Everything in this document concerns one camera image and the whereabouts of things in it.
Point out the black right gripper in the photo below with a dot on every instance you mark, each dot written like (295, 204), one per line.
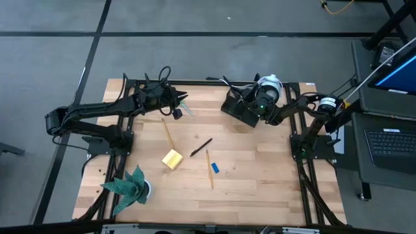
(256, 100)

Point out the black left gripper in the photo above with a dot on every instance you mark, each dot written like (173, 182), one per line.
(156, 97)

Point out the black pen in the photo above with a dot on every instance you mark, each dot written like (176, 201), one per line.
(201, 147)

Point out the yellow sticky note pad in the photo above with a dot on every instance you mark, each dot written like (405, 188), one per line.
(172, 159)

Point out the blue eraser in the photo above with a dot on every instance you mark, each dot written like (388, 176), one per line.
(215, 167)

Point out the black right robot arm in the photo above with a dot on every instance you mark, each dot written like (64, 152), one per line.
(292, 109)

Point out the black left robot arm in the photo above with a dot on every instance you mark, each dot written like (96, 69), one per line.
(97, 107)

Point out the black desk organizer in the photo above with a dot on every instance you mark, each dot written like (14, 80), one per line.
(235, 110)

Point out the black plug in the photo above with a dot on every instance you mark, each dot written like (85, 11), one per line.
(213, 78)

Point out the white round desk lamp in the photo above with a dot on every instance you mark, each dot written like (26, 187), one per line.
(273, 84)

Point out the green potted plant white pot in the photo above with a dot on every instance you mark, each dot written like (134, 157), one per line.
(133, 188)

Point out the yellow connector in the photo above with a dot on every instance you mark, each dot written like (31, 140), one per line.
(347, 104)

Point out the white paper sheet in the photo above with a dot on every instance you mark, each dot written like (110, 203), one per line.
(340, 148)

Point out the laptop computer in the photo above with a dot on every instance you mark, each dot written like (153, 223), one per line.
(360, 65)

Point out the black power adapter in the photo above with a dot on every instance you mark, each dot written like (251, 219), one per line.
(385, 53)

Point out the black stand leg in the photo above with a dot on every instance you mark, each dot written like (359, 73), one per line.
(388, 25)

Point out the monitor with blue screen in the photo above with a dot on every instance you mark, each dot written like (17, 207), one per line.
(403, 76)

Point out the black keyboard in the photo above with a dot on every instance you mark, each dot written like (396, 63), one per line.
(396, 149)

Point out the gray chair leg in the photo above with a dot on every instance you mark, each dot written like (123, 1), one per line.
(9, 149)

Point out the black crossbar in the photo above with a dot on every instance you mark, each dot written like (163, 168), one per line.
(48, 228)

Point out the black aluminium table frame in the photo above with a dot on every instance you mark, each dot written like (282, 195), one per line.
(195, 82)

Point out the black frame knob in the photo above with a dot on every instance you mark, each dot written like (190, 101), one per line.
(257, 77)

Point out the small black camera box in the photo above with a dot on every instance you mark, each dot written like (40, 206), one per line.
(210, 229)

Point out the silver aluminium bracket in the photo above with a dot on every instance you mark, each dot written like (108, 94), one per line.
(300, 231)
(120, 229)

